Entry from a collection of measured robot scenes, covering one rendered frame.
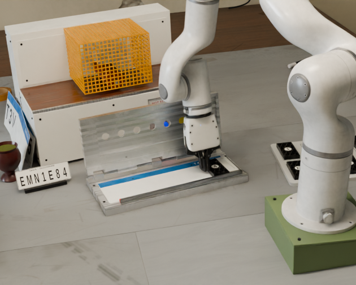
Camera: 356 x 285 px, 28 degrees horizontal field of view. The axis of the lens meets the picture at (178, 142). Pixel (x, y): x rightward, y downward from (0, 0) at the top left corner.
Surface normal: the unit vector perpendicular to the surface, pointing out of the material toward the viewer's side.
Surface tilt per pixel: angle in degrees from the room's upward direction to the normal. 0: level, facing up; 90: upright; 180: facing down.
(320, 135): 102
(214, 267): 0
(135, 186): 0
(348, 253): 90
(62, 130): 90
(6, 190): 0
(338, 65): 40
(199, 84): 79
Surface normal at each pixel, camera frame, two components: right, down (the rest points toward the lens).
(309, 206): -0.62, 0.34
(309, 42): -0.11, 0.84
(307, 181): -0.81, 0.25
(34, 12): 0.19, 0.41
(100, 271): -0.05, -0.90
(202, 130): 0.36, 0.19
